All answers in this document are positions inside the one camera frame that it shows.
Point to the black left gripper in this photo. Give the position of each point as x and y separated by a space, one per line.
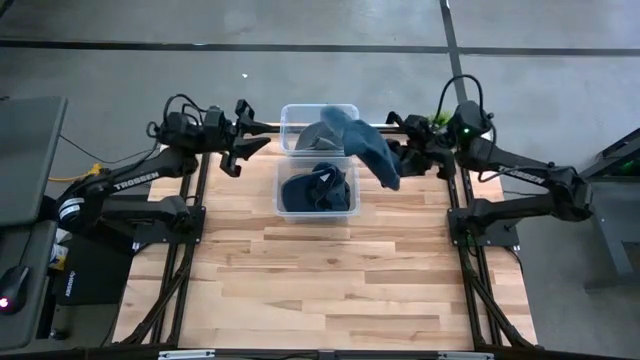
217 130

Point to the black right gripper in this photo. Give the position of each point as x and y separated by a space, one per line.
425 137

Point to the blue denim bucket hat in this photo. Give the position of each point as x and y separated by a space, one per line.
370 150

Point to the grey denim bucket hat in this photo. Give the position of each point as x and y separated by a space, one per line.
312 140

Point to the dark navy bucket hat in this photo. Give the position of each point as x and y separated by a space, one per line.
295 195

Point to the blue denim hat white label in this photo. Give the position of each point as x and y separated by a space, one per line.
332 192

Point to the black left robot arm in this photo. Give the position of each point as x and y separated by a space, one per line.
165 165

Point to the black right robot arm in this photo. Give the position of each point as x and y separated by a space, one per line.
525 172

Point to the green potted plant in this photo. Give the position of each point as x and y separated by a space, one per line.
441 120

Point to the clear plastic storage bin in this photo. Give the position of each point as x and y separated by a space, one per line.
292 112
320 217

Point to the black Trossen control box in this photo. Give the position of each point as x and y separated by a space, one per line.
95 275

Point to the grey desk panel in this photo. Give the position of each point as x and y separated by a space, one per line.
30 160

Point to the yellow white package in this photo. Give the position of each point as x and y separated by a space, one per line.
59 255

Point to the grey metal table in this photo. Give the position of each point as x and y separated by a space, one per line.
615 250

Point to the grey desk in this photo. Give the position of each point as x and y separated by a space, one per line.
30 240

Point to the black computer mouse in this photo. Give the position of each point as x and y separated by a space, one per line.
15 287

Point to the black aluminium rig frame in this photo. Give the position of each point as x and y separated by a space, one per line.
451 195

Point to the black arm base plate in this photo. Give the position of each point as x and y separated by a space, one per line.
165 237
500 235

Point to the silver frame bracket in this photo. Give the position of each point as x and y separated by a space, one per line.
465 356
185 355

